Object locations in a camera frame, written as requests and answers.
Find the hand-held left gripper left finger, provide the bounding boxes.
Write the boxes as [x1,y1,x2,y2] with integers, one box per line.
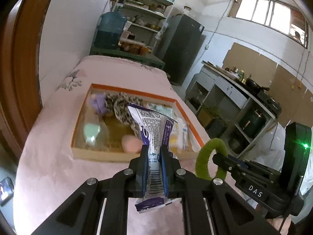
[32,145,150,235]

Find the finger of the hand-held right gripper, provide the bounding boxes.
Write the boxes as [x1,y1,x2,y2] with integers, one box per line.
[212,152,247,177]
[227,156,282,175]

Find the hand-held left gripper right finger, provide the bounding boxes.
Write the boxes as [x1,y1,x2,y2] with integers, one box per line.
[160,146,282,235]

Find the green fuzzy hair ring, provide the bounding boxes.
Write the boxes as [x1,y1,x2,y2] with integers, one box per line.
[195,138,229,181]

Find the pink makeup sponge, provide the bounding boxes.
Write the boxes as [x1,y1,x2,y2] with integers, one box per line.
[122,135,143,153]

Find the white purple barcode packet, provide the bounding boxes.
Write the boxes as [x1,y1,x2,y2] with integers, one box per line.
[127,103,183,212]

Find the clear packet with yellow stripe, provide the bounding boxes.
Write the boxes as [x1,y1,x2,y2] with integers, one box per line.
[169,117,190,152]

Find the orange-rimmed cardboard box tray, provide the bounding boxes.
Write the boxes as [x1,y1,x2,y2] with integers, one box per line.
[71,83,204,162]

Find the green floral tissue pack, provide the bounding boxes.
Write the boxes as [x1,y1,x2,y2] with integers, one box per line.
[147,103,175,118]

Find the leopard print scrunchie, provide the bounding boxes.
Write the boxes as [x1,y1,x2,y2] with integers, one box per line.
[104,92,145,137]

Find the green round puff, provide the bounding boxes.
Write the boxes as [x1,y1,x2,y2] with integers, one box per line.
[82,120,109,147]

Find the white teddy bear purple bows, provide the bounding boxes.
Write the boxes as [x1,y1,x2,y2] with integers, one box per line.
[89,93,108,115]

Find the potted plant dark pot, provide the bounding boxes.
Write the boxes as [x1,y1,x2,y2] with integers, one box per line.
[210,117,230,139]

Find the dark green cooker pot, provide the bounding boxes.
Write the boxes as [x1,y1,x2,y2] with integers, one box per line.
[238,108,267,136]

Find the potted plant yellow pot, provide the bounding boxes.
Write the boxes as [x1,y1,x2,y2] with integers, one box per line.
[197,103,220,128]

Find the black gas stove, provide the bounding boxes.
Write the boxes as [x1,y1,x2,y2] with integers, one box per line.
[257,90,282,118]

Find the grey kitchen counter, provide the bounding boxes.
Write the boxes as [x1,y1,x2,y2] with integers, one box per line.
[186,61,282,157]

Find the black wok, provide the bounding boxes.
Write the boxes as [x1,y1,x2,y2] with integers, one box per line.
[245,78,269,93]

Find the group of condiment bottles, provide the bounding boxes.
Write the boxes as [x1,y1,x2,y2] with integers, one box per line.
[224,66,252,82]

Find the green low table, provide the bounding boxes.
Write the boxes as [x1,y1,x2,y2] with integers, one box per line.
[90,45,165,70]

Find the dark grey refrigerator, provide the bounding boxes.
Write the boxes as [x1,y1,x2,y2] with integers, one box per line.
[155,14,206,85]

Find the row of amber jars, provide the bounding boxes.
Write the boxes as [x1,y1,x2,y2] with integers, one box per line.
[120,40,153,55]

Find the blue water jug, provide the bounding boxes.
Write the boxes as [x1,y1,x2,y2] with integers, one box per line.
[94,12,128,48]

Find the barred window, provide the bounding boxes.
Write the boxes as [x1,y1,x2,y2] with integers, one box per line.
[228,0,309,48]

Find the green metal shelf rack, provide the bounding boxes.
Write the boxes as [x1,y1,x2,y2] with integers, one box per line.
[110,0,175,54]

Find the brown wooden door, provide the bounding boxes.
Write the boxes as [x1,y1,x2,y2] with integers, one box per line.
[0,0,58,152]

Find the cardboard wall panels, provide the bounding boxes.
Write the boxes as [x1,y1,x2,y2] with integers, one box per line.
[222,42,313,128]

